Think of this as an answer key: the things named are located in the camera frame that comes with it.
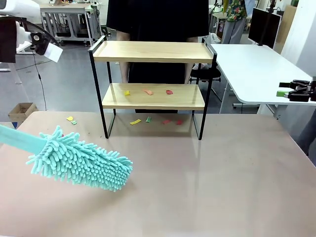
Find person in floral shirt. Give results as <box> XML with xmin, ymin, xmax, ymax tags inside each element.
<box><xmin>222</xmin><ymin>0</ymin><xmax>249</xmax><ymax>44</ymax></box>

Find open cardboard box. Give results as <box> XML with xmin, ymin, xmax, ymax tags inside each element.
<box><xmin>8</xmin><ymin>102</ymin><xmax>39</xmax><ymax>125</ymax></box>

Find teal microfiber duster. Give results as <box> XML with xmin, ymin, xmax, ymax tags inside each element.
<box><xmin>0</xmin><ymin>124</ymin><xmax>134</xmax><ymax>193</ymax></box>

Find white desk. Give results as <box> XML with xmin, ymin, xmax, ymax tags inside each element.
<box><xmin>209</xmin><ymin>43</ymin><xmax>316</xmax><ymax>119</ymax></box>

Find person torso in black shirt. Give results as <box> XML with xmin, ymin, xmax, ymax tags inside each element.
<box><xmin>105</xmin><ymin>0</ymin><xmax>211</xmax><ymax>114</ymax></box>

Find black office chair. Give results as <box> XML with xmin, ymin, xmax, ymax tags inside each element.
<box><xmin>189</xmin><ymin>63</ymin><xmax>222</xmax><ymax>84</ymax></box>

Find grey metal workbench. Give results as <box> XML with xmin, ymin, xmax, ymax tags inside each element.
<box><xmin>39</xmin><ymin>2</ymin><xmax>97</xmax><ymax>47</ymax></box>

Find black monitor pole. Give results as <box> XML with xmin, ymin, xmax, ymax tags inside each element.
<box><xmin>258</xmin><ymin>0</ymin><xmax>277</xmax><ymax>47</ymax></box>

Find brown cardboard panel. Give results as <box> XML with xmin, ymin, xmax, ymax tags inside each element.
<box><xmin>275</xmin><ymin>4</ymin><xmax>298</xmax><ymax>54</ymax></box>

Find wooden shelf with black frame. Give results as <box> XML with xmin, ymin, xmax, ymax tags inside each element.
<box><xmin>88</xmin><ymin>35</ymin><xmax>218</xmax><ymax>141</ymax></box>

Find black computer monitor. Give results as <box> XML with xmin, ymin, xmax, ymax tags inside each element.
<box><xmin>248</xmin><ymin>7</ymin><xmax>282</xmax><ymax>49</ymax></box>

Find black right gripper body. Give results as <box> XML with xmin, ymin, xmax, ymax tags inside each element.
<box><xmin>307</xmin><ymin>80</ymin><xmax>316</xmax><ymax>102</ymax></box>

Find black floor cable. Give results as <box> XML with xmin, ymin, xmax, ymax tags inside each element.
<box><xmin>32</xmin><ymin>48</ymin><xmax>48</xmax><ymax>112</ymax></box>

